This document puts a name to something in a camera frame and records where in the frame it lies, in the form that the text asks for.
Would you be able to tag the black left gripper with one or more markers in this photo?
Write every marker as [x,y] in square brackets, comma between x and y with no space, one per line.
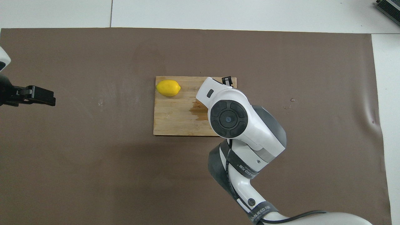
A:
[7,95]

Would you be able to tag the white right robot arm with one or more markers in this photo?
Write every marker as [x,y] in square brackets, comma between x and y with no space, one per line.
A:
[250,125]

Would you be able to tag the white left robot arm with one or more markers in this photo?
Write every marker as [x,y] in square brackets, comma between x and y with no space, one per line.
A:
[3,57]

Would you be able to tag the yellow lemon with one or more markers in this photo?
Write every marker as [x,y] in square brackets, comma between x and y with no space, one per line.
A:
[168,88]

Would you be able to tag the wooden cutting board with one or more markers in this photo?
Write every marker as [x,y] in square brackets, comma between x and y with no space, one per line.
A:
[172,122]

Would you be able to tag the brown paper table mat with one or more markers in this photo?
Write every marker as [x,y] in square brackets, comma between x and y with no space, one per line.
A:
[125,175]

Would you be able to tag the grey ribbed metal device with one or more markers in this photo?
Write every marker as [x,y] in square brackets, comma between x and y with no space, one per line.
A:
[390,7]

